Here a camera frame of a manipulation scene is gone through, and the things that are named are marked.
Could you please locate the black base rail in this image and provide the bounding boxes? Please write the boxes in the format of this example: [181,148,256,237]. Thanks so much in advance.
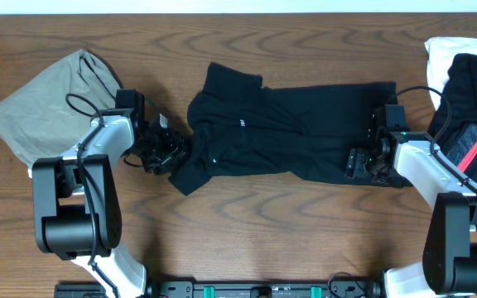
[141,278,383,298]

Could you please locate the black cable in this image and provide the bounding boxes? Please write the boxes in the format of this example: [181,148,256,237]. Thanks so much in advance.
[387,85,477,224]
[65,93,119,298]

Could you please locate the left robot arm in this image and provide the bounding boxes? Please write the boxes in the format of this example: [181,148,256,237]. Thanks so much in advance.
[31,108,188,297]

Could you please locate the black grey red garment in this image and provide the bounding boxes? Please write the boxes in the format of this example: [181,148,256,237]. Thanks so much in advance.
[437,54,477,182]

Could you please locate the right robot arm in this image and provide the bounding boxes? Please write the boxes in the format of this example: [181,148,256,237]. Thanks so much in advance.
[345,127,477,297]

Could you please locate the folded olive green garment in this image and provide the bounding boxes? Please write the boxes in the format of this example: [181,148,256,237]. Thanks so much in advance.
[0,49,123,168]

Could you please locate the left black cable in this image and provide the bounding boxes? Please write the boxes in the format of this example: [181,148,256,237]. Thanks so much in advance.
[65,93,119,298]

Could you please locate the white garment on right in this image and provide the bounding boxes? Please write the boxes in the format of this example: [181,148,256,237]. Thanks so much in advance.
[424,36,477,92]

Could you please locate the black Sydrogen polo shirt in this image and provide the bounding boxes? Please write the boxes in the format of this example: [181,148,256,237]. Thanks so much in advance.
[169,63,397,195]

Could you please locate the right black cable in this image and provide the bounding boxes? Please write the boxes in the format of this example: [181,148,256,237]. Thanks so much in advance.
[387,85,477,224]

